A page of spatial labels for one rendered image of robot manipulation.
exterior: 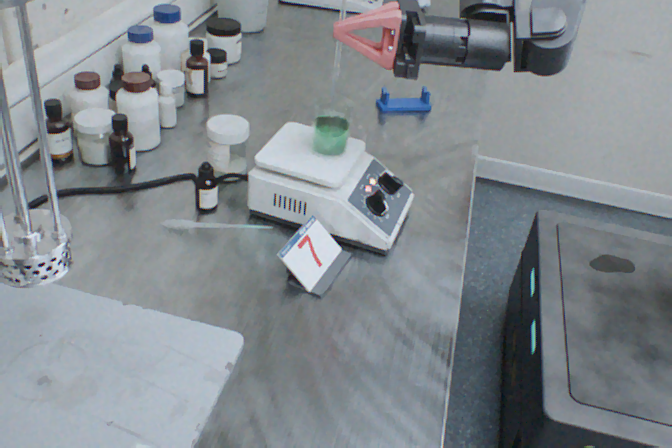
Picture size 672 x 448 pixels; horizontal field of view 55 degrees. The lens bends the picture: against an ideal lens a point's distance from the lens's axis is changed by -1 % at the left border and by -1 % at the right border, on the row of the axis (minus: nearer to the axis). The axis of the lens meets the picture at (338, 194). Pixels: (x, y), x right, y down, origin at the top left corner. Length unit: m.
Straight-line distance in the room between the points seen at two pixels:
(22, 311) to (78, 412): 0.15
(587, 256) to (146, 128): 1.07
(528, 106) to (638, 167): 0.46
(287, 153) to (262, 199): 0.07
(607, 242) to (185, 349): 1.23
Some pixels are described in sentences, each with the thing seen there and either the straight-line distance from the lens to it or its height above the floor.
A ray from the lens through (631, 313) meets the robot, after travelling 1.53.
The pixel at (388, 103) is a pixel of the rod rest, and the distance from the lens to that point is 1.20.
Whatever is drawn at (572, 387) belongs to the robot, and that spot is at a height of 0.37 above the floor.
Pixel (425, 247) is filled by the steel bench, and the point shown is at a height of 0.75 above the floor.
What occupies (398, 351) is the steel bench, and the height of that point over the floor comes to 0.75.
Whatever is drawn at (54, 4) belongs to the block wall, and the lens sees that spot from 1.11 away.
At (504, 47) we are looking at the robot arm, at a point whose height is 1.02.
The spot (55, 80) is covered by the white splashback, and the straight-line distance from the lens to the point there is 1.06.
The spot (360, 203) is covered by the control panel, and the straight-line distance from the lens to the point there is 0.83.
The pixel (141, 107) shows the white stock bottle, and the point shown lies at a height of 0.82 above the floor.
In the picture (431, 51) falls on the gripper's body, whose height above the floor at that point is 1.00.
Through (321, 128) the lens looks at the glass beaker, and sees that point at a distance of 0.83.
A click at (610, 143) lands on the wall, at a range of 2.49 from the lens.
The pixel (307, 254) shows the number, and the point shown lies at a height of 0.77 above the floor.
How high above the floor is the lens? 1.28
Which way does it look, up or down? 34 degrees down
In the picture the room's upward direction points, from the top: 8 degrees clockwise
